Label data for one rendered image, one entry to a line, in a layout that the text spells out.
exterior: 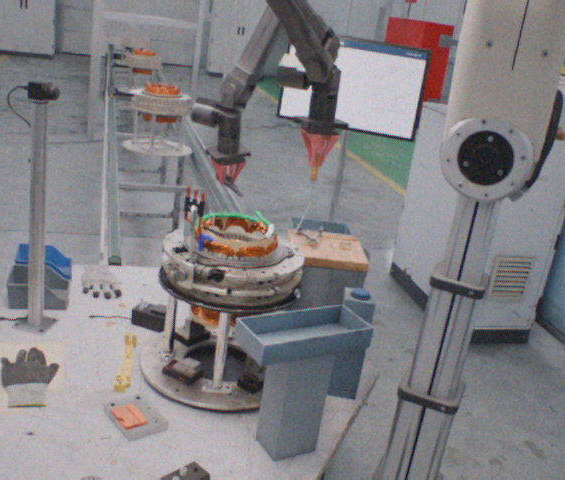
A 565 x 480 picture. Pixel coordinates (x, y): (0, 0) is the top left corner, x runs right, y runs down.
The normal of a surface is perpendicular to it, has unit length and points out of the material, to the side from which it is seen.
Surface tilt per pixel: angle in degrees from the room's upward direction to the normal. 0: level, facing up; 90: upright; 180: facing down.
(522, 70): 109
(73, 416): 0
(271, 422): 90
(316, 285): 90
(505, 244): 90
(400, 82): 83
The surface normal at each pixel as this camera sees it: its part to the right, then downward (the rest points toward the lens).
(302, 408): 0.50, 0.36
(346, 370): -0.11, 0.32
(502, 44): -0.39, 0.25
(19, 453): 0.14, -0.93
